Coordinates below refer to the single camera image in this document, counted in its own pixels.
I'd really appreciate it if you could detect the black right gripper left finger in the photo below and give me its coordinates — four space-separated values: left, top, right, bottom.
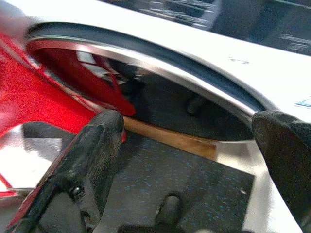
7 109 126 233

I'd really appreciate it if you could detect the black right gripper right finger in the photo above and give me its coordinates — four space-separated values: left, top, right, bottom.
251 109 311 233

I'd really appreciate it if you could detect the red plastic stool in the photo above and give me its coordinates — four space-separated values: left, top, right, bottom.
0 33 136 231

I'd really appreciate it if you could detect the light wooden strip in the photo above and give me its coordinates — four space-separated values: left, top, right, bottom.
122 116 217 161

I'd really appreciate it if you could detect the dark speckled floor mat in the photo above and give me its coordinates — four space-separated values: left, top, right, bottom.
23 121 256 233

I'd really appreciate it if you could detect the chrome-ringed dark glass washer door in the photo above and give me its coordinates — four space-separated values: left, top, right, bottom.
25 21 268 143

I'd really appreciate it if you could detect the white front-load washer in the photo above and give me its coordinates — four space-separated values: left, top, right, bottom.
14 0 311 219

